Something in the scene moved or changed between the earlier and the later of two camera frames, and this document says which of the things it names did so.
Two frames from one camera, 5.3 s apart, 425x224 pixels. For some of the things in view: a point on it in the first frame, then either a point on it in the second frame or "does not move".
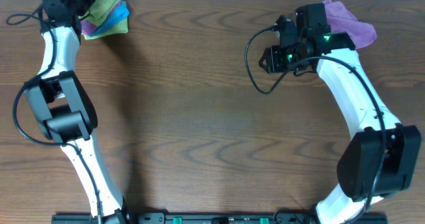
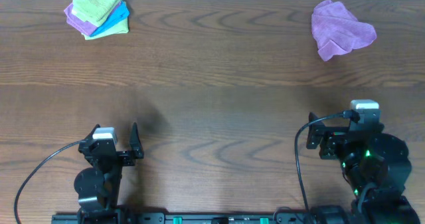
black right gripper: (274, 64) -> (332, 139)
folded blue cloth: (121, 10) does not move
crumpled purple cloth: (342, 20) does not move
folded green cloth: (121, 28) does not move
